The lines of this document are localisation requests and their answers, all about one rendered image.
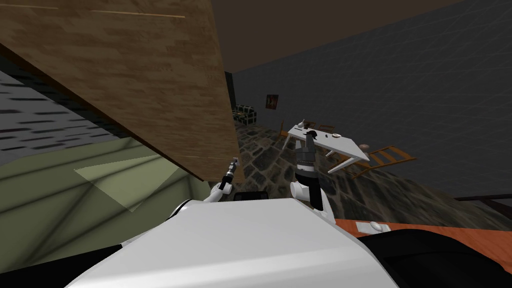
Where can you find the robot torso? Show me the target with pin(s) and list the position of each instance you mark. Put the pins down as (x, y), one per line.
(248, 244)

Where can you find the orange wooden table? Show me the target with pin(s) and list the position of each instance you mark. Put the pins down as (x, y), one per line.
(460, 236)

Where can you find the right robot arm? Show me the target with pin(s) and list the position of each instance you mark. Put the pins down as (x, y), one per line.
(307, 176)

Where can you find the dark sofa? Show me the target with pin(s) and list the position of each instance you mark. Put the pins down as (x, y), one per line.
(246, 114)

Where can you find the white dining table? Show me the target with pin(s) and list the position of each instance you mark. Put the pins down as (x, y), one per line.
(344, 147)

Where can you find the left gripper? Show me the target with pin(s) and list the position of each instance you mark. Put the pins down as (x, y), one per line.
(232, 168)

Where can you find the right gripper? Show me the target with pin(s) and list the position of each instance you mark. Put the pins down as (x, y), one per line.
(310, 142)

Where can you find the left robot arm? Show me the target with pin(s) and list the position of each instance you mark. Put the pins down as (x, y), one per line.
(215, 194)

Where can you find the red picture on wall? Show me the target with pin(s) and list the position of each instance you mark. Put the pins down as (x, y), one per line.
(272, 101)

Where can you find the wooden chair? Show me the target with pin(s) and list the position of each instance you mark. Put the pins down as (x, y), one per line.
(326, 128)
(283, 132)
(386, 156)

